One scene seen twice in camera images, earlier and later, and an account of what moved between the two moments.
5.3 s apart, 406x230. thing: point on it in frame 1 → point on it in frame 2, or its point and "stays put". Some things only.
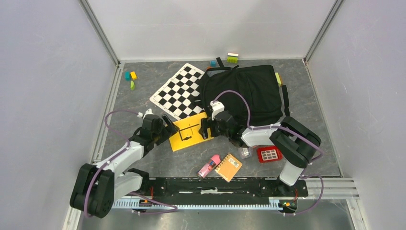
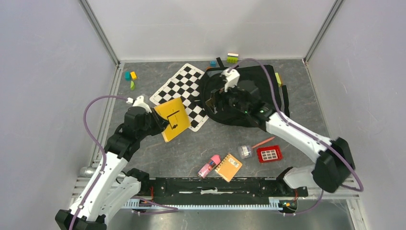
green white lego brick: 232,58 stays put
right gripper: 206,123 → 217,95
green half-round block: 132,85 stays put
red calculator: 268,154 stays put
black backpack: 251,93 stays put
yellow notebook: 188,133 → 173,111
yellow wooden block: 133,75 stays put
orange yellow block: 278,79 stays put
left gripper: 170,129 → 161,123
